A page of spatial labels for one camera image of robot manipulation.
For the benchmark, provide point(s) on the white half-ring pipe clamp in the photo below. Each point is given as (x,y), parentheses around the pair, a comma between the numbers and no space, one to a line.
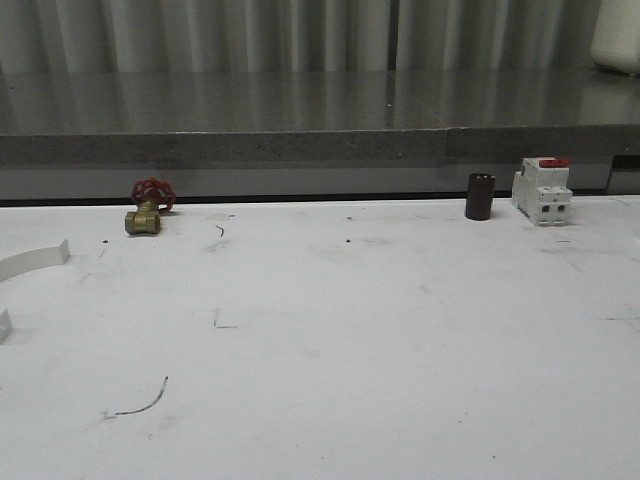
(25,262)

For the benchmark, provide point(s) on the dark cylindrical capacitor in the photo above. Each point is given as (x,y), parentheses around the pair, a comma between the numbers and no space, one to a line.
(479,198)

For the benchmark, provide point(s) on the brass valve red handwheel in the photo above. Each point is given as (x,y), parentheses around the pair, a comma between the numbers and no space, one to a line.
(153,198)

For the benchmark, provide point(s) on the white container in background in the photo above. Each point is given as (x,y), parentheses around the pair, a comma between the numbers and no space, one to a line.
(615,42)

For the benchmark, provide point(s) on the white circuit breaker red switch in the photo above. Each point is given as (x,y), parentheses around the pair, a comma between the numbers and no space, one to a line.
(540,191)

